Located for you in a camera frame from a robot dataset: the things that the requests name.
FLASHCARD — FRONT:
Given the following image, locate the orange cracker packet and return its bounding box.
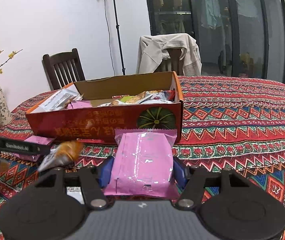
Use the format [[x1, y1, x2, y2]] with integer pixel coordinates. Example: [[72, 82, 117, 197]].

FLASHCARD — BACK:
[[38, 140, 84, 172]]

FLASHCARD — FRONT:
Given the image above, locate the white snack packet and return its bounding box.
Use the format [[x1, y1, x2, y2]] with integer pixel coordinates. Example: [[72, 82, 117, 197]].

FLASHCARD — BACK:
[[39, 88, 80, 112]]

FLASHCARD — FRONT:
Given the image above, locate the mauve snack packet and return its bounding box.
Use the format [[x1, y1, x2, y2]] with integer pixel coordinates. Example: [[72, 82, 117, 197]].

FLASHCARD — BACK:
[[104, 129, 178, 199]]

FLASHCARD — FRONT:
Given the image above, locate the pink snack packet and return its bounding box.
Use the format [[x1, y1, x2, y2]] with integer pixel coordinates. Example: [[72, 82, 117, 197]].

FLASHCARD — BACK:
[[13, 135, 55, 162]]

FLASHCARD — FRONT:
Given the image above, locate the green snack bar packet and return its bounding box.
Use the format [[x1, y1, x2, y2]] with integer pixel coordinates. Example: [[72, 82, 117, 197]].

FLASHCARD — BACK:
[[119, 96, 132, 102]]

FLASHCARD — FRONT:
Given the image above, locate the red patterned tablecloth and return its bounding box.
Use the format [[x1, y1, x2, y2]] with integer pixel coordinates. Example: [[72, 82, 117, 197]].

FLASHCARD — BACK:
[[0, 76, 285, 240]]

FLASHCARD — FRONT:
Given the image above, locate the dark wooden chair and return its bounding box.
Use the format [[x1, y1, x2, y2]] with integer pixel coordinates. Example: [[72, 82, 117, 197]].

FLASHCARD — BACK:
[[42, 48, 85, 90]]

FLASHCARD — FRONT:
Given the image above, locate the orange cardboard box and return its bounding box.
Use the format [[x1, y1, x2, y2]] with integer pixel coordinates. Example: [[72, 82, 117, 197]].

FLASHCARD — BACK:
[[26, 72, 183, 142]]

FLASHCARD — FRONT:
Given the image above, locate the chair with beige jacket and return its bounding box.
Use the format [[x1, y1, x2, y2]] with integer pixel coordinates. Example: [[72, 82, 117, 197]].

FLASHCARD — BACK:
[[155, 48, 183, 75]]

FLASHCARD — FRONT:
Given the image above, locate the beige jacket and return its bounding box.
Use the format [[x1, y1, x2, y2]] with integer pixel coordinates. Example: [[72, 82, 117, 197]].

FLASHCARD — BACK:
[[136, 33, 202, 76]]

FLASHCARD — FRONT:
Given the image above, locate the black framed glass door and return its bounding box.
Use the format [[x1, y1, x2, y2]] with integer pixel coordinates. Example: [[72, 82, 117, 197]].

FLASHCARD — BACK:
[[147, 0, 285, 83]]

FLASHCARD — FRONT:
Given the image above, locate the studio light stand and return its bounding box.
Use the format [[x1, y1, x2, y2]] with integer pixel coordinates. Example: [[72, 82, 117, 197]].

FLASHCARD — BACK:
[[103, 0, 126, 75]]

